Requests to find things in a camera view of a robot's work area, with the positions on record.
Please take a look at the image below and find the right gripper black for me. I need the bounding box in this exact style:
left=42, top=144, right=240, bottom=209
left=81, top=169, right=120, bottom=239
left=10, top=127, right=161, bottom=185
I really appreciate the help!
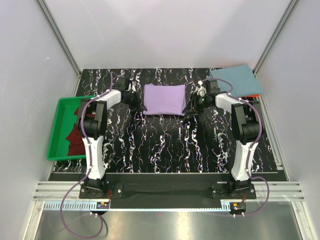
left=182, top=92, right=212, bottom=116

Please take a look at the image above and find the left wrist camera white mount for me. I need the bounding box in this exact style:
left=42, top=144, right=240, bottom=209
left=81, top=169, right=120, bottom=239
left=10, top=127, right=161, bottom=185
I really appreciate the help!
left=127, top=81, right=137, bottom=93

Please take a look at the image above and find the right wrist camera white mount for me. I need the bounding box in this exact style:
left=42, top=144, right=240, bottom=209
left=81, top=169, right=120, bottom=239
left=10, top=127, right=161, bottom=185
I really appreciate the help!
left=196, top=80, right=207, bottom=97

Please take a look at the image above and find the green plastic bin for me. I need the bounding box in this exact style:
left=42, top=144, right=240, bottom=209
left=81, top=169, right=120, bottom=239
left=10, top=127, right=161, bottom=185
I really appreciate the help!
left=47, top=96, right=86, bottom=162

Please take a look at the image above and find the right aluminium frame post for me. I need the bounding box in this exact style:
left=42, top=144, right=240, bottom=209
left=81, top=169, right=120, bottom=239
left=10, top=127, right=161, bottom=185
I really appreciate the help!
left=253, top=0, right=300, bottom=76

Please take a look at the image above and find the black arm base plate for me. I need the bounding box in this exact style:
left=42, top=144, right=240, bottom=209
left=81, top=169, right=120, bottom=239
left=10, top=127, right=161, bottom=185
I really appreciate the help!
left=79, top=173, right=257, bottom=206

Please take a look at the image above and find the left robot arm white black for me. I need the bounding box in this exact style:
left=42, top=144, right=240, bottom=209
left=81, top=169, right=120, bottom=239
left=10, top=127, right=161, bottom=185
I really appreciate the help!
left=76, top=76, right=147, bottom=198

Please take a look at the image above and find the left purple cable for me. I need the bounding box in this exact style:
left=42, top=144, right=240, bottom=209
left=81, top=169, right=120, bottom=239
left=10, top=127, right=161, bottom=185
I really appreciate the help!
left=59, top=71, right=110, bottom=238

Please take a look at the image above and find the purple t shirt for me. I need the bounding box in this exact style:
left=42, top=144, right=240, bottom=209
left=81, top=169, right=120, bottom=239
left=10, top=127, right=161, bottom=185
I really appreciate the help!
left=143, top=84, right=186, bottom=116

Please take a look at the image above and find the white slotted cable duct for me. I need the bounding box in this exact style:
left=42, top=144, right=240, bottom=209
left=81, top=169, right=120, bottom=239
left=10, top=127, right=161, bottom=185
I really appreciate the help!
left=44, top=200, right=231, bottom=212

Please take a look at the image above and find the purple cable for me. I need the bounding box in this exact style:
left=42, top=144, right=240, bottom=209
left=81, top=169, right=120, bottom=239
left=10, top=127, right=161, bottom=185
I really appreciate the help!
left=59, top=71, right=110, bottom=238
left=202, top=78, right=270, bottom=217

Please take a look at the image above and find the dark red t shirt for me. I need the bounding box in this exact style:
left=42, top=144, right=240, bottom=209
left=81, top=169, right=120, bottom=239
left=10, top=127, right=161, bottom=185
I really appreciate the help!
left=65, top=123, right=86, bottom=156

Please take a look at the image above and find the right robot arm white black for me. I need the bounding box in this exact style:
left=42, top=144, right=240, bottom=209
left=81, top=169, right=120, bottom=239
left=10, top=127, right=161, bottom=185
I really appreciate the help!
left=182, top=78, right=264, bottom=199

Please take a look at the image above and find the aluminium frame post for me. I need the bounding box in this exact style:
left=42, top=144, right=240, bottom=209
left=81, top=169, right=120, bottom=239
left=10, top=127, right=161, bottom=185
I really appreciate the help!
left=253, top=0, right=300, bottom=76
left=34, top=0, right=82, bottom=78

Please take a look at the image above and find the folded blue-grey t shirt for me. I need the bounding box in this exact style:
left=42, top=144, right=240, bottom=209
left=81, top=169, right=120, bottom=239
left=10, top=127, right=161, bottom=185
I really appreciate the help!
left=210, top=64, right=264, bottom=97

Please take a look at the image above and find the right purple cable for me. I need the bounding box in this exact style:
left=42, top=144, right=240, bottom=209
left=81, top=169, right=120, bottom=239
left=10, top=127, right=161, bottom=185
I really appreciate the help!
left=202, top=78, right=270, bottom=217

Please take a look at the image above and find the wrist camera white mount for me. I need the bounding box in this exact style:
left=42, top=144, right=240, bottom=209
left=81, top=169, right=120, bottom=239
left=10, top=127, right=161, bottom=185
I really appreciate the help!
left=196, top=80, right=207, bottom=97
left=127, top=81, right=137, bottom=93

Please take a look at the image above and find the left aluminium frame post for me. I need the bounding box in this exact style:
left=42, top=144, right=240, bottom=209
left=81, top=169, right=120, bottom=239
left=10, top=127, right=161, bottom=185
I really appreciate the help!
left=34, top=0, right=82, bottom=78

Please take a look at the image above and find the folded orange t shirt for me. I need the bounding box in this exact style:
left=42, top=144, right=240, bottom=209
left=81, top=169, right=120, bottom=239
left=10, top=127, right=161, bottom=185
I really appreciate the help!
left=241, top=94, right=260, bottom=99

